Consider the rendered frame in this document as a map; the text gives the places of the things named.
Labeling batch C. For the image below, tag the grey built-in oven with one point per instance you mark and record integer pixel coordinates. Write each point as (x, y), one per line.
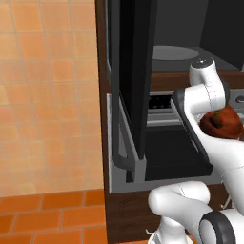
(171, 152)

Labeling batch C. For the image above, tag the red-brown bowl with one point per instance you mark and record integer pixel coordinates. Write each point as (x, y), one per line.
(230, 122)

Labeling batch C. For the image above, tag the black microwave door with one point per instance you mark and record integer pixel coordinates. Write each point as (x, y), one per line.
(138, 63)

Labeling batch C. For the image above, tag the black microwave oven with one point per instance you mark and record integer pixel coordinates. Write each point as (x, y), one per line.
(181, 22)

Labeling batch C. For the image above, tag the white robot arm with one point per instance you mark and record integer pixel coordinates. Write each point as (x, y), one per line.
(203, 95)

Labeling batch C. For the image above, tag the bell pepper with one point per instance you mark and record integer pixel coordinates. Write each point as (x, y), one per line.
(217, 119)

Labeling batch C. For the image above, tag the dark wood cabinet housing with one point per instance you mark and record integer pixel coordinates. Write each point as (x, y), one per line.
(127, 216)

